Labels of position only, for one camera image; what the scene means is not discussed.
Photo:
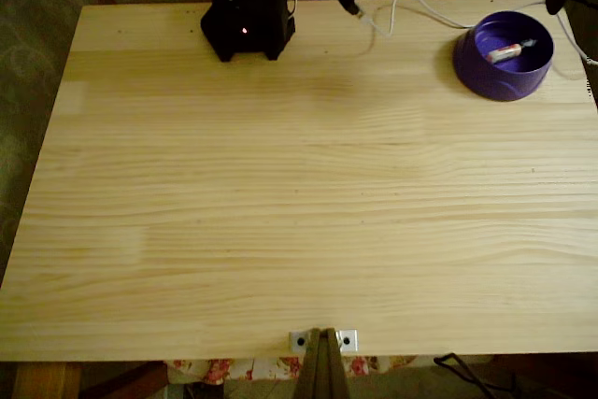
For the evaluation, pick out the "white red candy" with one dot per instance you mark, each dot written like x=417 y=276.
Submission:
x=507 y=52

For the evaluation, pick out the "purple plastic bowl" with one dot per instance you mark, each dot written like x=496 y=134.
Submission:
x=504 y=79

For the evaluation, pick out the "floral patterned cloth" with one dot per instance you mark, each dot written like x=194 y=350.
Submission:
x=261 y=366

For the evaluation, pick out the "silver metal mounting bracket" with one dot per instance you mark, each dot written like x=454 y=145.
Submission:
x=346 y=340

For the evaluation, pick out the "dark wooden camera post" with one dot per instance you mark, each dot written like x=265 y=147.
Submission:
x=322 y=371

